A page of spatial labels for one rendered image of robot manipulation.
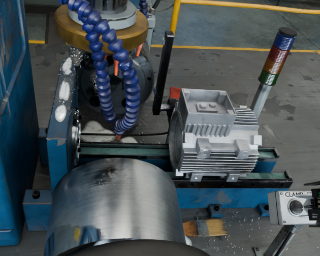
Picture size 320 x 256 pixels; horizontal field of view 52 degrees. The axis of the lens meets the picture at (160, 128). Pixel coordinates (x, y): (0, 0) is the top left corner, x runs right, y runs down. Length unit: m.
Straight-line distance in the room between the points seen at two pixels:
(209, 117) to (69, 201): 0.38
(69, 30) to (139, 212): 0.34
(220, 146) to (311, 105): 0.91
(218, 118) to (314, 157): 0.66
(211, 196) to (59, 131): 0.50
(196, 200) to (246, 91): 0.75
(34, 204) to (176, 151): 0.40
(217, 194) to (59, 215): 0.53
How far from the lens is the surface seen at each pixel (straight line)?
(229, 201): 1.03
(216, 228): 0.99
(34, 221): 0.91
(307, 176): 1.29
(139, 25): 0.66
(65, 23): 0.64
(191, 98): 0.87
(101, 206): 0.54
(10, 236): 0.89
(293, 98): 1.67
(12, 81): 0.78
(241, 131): 0.87
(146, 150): 0.98
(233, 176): 0.89
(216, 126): 0.82
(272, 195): 0.79
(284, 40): 1.15
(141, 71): 0.99
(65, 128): 0.69
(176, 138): 0.96
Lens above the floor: 1.60
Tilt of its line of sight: 40 degrees down
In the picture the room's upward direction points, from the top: 11 degrees clockwise
